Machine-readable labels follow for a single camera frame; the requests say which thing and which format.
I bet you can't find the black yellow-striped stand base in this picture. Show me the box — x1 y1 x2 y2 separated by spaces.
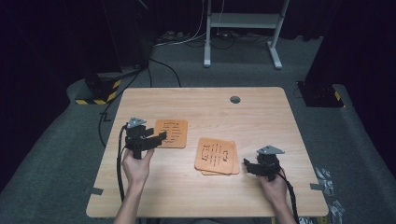
75 72 123 106

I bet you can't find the long black floor cable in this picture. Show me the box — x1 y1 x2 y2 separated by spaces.
97 66 148 148

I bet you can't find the clear plastic wrap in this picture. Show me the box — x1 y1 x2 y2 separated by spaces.
328 200 346 224
314 167 336 196

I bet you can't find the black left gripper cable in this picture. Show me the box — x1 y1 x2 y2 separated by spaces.
116 123 129 203

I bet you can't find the power strip with plugs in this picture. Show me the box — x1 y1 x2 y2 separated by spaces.
156 30 190 44

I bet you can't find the white metal stand frame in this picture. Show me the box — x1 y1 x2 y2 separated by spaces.
203 0 290 70

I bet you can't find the person's left hand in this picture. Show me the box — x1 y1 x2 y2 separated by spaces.
120 147 156 189

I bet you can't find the orange cut-out pattern coaster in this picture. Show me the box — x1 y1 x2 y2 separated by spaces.
194 137 236 175
153 119 190 149
200 140 241 176

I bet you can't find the white floor cable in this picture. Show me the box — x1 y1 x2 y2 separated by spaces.
153 0 208 48

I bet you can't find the tall black equipment column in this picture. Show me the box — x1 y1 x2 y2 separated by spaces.
101 0 151 71

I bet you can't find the short black floor cable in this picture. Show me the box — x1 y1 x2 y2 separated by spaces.
148 57 182 89

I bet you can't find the person's right hand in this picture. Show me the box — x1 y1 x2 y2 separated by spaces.
259 169 290 205

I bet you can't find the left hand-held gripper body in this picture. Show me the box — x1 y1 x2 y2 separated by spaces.
124 116 151 161

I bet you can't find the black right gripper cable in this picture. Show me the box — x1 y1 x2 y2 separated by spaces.
277 172 301 224

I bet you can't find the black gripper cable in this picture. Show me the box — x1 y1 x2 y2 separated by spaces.
277 172 301 224
116 123 129 203

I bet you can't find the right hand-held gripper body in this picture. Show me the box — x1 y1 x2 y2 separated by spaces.
255 145 286 182

